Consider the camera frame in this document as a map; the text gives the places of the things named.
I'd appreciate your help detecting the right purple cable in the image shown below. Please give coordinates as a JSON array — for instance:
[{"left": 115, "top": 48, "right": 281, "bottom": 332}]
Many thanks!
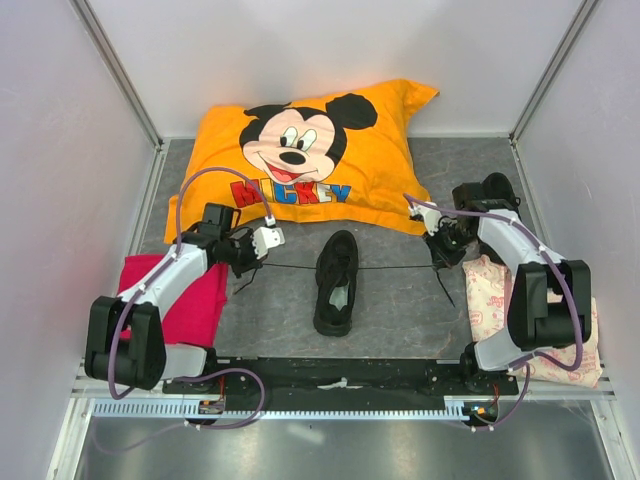
[{"left": 403, "top": 193, "right": 585, "bottom": 432}]

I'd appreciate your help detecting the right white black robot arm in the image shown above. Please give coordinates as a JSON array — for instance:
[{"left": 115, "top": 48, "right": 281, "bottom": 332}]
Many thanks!
[{"left": 414, "top": 174, "right": 592, "bottom": 394}]

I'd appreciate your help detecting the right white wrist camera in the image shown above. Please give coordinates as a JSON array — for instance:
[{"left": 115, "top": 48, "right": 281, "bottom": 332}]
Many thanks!
[{"left": 408, "top": 202, "right": 443, "bottom": 236}]

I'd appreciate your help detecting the purple cable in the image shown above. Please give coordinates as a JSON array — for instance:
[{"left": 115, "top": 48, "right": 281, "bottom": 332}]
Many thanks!
[
  {"left": 403, "top": 193, "right": 585, "bottom": 432},
  {"left": 92, "top": 167, "right": 276, "bottom": 454}
]

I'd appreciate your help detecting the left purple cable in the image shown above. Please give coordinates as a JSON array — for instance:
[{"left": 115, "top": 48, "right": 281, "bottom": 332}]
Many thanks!
[{"left": 92, "top": 167, "right": 276, "bottom": 454}]

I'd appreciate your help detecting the black sneaker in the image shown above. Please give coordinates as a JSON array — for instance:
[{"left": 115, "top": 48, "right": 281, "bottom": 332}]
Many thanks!
[
  {"left": 482, "top": 172, "right": 520, "bottom": 210},
  {"left": 232, "top": 229, "right": 457, "bottom": 337}
]

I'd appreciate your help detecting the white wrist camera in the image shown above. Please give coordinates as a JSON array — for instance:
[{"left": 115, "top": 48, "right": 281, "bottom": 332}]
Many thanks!
[
  {"left": 252, "top": 226, "right": 285, "bottom": 259},
  {"left": 408, "top": 202, "right": 443, "bottom": 236}
]

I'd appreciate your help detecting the orange Mickey Mouse pillow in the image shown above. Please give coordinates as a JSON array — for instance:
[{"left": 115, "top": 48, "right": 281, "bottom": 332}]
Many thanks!
[{"left": 164, "top": 79, "right": 439, "bottom": 243}]

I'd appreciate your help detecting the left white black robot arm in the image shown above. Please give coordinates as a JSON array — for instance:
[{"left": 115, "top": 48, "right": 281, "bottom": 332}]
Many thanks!
[{"left": 84, "top": 203, "right": 276, "bottom": 400}]

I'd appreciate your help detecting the folded magenta cloth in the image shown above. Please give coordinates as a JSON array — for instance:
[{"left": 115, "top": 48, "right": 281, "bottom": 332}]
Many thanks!
[{"left": 119, "top": 254, "right": 228, "bottom": 348}]

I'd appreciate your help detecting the grey slotted cable duct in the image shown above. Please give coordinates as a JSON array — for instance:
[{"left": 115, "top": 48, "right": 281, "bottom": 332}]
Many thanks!
[{"left": 91, "top": 399, "right": 480, "bottom": 421}]

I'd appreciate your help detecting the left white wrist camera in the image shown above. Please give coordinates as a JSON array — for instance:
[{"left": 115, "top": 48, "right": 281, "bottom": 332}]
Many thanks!
[{"left": 252, "top": 226, "right": 285, "bottom": 259}]

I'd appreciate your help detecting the cream pink printed garment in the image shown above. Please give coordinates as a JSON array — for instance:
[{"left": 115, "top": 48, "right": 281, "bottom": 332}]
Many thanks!
[{"left": 462, "top": 255, "right": 603, "bottom": 388}]

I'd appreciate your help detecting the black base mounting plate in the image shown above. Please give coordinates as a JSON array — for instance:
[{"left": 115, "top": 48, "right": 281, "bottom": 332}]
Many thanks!
[{"left": 162, "top": 355, "right": 521, "bottom": 412}]

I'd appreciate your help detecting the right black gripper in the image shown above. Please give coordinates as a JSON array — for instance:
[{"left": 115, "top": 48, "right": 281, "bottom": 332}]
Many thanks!
[{"left": 422, "top": 220, "right": 481, "bottom": 271}]

